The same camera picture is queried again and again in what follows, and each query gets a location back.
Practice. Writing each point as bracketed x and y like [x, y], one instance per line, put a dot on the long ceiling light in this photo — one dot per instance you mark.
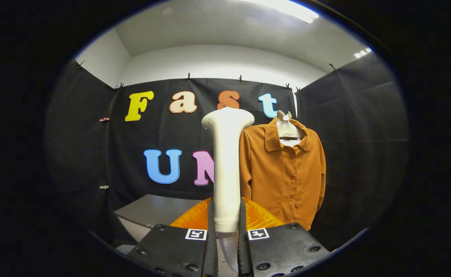
[283, 8]

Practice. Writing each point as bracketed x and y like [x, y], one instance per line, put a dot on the orange button shirt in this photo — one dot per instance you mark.
[287, 184]

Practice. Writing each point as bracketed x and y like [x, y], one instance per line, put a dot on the white plastic clothes hanger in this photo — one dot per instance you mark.
[287, 129]

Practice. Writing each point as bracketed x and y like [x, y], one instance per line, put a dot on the small ceiling light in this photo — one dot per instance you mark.
[362, 52]

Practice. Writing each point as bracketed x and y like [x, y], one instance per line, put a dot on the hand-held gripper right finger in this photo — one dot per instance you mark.
[242, 246]

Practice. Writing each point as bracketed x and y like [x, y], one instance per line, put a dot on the white garment steamer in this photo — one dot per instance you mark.
[226, 173]

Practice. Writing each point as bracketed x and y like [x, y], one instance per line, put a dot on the grey drawer cabinet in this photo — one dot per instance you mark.
[152, 209]

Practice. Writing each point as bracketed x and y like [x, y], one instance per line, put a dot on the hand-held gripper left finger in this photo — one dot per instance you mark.
[211, 246]

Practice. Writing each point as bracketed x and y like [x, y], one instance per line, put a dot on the black backdrop cloth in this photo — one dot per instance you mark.
[363, 154]

